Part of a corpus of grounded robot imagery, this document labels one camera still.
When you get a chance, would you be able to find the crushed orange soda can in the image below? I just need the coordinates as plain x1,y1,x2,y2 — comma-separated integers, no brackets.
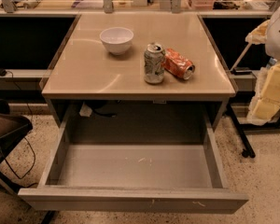
163,49,195,80

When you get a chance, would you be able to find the beige cabinet table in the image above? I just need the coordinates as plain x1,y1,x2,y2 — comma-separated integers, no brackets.
42,12,236,122

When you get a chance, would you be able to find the silver green 7up can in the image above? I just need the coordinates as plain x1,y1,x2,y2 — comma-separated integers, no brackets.
144,42,165,84

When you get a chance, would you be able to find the dark chair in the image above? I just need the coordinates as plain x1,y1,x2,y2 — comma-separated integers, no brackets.
0,99,33,194

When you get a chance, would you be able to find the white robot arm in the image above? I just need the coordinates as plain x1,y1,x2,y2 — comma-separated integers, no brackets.
245,6,280,126

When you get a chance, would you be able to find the open grey top drawer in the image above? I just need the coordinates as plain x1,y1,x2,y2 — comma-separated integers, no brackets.
20,103,248,214

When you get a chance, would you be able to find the white rod with black base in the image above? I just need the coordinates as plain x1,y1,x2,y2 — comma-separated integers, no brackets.
230,42,253,76

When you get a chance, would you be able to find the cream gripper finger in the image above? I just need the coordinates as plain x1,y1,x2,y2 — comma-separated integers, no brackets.
246,62,280,126
245,20,269,45

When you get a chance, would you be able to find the white bowl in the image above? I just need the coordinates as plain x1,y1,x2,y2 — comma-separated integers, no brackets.
100,27,133,55

